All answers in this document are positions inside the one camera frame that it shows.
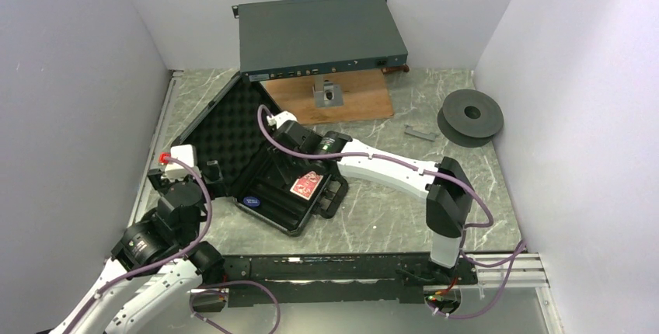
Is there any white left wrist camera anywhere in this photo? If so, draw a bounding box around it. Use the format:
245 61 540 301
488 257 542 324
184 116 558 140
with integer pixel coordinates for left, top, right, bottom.
159 144 200 180

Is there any red playing card deck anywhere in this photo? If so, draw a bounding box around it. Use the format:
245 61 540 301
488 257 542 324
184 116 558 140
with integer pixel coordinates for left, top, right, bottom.
290 171 323 200

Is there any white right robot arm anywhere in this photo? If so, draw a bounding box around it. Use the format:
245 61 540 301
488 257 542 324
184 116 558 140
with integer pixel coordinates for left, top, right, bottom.
258 117 476 284

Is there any brown handle tool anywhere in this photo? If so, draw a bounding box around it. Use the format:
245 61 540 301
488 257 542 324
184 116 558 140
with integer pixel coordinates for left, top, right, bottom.
382 64 410 75

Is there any wooden base board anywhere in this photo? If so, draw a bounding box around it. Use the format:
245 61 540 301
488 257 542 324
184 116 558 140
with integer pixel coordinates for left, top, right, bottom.
263 70 394 124

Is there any black poker set case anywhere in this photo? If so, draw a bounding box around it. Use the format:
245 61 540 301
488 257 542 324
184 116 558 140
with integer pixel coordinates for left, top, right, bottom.
173 73 349 236

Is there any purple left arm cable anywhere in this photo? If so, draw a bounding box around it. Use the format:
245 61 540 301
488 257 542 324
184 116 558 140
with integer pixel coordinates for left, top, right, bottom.
61 155 213 334

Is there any small grey metal bracket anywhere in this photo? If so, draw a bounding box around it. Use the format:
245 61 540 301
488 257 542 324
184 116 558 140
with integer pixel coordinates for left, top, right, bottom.
404 125 437 141

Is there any dark grey rack unit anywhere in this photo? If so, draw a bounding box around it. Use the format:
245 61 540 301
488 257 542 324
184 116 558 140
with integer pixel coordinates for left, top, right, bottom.
232 0 408 82

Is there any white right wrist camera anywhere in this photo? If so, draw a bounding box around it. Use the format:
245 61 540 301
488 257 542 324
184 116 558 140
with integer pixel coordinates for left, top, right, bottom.
266 111 298 129

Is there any grey metal stand bracket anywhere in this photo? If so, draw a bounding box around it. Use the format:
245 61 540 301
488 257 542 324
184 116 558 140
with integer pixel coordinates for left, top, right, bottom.
313 75 344 108

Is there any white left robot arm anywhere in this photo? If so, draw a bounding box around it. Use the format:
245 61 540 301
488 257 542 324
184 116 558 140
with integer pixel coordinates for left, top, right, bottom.
52 155 225 333

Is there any grey filament spool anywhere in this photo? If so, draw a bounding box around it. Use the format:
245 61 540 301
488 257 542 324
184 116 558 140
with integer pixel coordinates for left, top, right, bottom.
437 89 504 148

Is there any blue small blind button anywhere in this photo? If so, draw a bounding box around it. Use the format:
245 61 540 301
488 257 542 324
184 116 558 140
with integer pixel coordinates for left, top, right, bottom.
242 196 261 208

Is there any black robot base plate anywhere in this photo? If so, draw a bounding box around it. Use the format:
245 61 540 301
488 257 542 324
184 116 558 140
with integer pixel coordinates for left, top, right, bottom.
202 252 478 308

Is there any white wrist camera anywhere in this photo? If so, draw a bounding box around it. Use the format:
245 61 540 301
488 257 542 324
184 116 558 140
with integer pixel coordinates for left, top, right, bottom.
159 144 200 180
266 111 298 129

